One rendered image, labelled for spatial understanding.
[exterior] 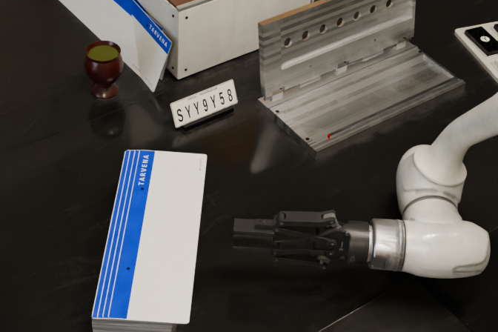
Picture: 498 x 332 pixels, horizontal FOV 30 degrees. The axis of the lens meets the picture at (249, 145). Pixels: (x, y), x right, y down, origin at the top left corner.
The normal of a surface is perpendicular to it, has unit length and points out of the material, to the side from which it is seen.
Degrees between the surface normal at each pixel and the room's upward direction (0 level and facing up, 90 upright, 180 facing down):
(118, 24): 63
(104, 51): 0
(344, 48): 80
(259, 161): 0
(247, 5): 90
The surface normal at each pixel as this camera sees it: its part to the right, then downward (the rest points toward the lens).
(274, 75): 0.58, 0.43
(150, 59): -0.77, 0.03
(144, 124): 0.06, -0.74
